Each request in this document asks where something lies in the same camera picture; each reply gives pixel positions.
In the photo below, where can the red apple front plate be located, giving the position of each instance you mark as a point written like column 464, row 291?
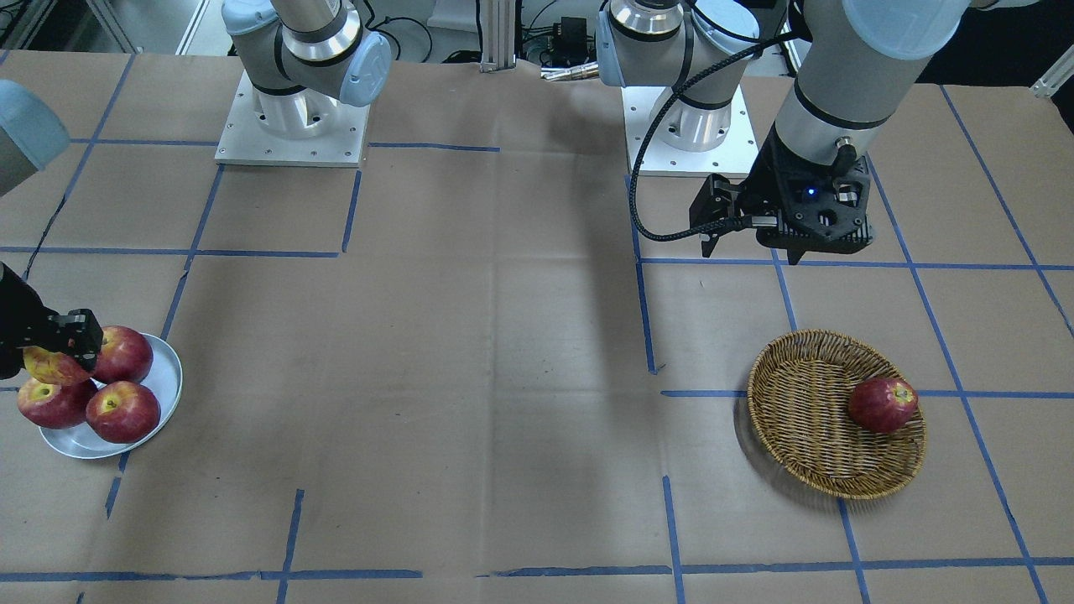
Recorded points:
column 123, row 412

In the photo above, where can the aluminium frame post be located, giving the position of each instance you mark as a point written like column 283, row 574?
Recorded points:
column 497, row 30

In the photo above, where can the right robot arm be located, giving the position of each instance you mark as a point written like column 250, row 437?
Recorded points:
column 311, row 71

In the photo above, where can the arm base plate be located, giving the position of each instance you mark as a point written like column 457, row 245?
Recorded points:
column 738, row 147
column 305, row 129

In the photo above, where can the red apple plate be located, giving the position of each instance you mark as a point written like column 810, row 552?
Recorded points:
column 123, row 412
column 125, row 355
column 55, row 407

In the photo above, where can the red apple top plate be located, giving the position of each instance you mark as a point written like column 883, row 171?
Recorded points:
column 125, row 355

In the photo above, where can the white plate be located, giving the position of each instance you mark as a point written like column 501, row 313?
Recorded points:
column 165, row 379

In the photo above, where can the red yellow apple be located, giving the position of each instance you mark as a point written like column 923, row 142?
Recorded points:
column 55, row 368

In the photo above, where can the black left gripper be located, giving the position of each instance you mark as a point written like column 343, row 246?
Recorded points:
column 765, row 186

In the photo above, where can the wicker basket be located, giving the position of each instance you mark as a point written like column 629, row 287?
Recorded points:
column 798, row 392

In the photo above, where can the dark red apple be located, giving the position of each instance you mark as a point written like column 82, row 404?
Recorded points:
column 882, row 405

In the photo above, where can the black power adapter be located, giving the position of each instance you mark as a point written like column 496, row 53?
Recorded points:
column 569, row 42

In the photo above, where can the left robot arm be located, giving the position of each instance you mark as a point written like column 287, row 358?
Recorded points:
column 864, row 56

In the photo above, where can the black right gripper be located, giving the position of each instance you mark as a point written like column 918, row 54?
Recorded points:
column 18, row 315

